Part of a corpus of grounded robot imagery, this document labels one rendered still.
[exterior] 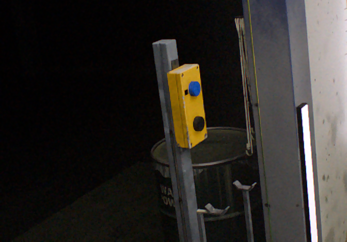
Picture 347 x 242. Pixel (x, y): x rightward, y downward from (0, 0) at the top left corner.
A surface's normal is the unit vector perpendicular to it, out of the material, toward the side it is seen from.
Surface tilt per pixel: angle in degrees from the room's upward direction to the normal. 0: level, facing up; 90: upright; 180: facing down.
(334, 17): 90
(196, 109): 90
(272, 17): 90
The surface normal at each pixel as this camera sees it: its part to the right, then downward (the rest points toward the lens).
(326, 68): 0.84, 0.04
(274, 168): -0.53, 0.29
